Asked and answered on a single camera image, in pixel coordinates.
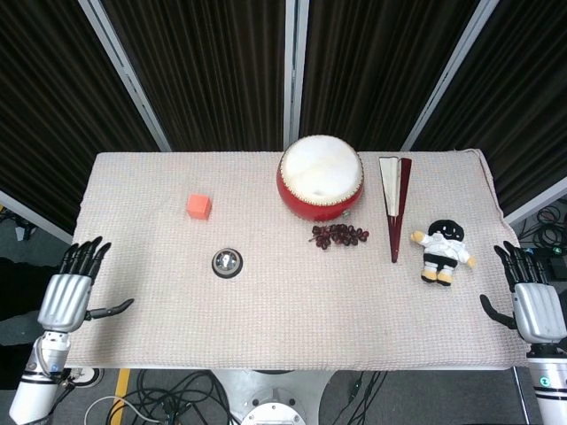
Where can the black power adapter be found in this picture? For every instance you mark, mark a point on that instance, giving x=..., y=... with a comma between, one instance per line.
x=556, y=265

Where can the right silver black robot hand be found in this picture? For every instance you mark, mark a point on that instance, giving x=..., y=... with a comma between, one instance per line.
x=533, y=310

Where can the beige waffle-weave tablecloth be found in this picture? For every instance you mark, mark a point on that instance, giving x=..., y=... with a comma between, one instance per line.
x=283, y=283

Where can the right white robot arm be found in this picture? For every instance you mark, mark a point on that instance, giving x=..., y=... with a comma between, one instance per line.
x=548, y=380

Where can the red drum with white skin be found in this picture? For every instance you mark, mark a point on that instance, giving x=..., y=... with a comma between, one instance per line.
x=320, y=177

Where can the aluminium partition post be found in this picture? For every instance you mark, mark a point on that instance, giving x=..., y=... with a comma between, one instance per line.
x=126, y=75
x=447, y=73
x=294, y=73

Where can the black white plush doll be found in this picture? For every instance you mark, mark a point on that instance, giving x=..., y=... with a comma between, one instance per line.
x=441, y=252

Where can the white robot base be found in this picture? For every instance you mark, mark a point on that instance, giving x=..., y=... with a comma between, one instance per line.
x=274, y=398

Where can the small round metal bowl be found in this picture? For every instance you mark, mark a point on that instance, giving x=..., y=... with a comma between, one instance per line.
x=227, y=263

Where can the dark red grape bunch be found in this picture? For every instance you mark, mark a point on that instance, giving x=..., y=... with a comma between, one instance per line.
x=339, y=234

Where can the orange foam cube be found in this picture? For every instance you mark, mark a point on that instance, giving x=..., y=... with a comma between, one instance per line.
x=199, y=206

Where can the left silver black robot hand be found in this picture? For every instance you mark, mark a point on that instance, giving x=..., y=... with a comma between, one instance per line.
x=67, y=294

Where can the folded dark red hand fan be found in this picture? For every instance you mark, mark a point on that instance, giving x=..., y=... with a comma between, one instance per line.
x=394, y=199

